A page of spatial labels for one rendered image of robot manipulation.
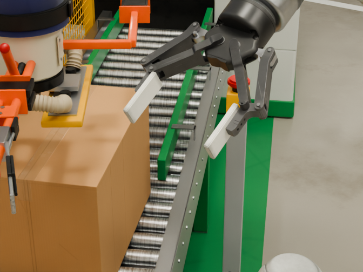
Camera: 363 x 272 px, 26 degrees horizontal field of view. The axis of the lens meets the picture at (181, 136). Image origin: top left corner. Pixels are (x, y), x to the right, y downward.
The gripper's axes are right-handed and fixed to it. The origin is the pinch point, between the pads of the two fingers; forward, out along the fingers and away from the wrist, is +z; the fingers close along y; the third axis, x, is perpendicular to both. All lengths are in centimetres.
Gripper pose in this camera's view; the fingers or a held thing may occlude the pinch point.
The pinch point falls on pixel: (172, 127)
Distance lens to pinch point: 101.8
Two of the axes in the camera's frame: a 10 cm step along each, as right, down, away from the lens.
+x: -3.1, -5.4, -7.8
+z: -5.5, 7.7, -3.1
